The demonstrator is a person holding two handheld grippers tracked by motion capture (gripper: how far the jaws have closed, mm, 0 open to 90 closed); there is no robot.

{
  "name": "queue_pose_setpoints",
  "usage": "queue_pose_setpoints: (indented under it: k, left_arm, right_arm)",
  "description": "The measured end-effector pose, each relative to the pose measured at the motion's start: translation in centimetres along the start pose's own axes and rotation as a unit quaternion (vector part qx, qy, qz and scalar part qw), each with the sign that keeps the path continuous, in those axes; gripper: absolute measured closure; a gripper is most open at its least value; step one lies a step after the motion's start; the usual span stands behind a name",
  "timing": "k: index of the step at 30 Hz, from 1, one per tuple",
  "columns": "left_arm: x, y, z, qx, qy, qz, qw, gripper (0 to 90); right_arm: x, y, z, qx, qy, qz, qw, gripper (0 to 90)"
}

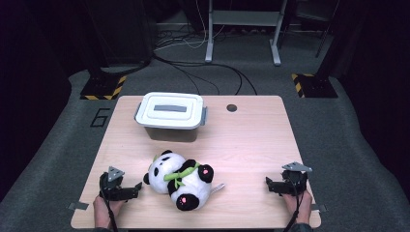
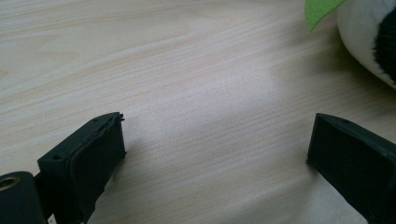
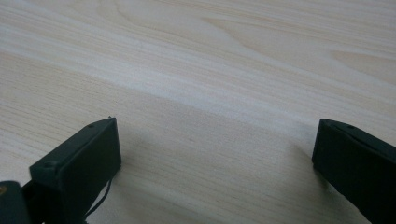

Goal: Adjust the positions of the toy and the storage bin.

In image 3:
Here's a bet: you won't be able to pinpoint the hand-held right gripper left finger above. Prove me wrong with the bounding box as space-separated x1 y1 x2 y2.
21 116 123 224

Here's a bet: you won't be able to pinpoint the thin black gripper wire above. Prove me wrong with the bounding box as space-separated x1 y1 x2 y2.
84 177 114 218

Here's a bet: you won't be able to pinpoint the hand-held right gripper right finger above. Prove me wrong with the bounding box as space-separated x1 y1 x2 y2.
311 118 396 224

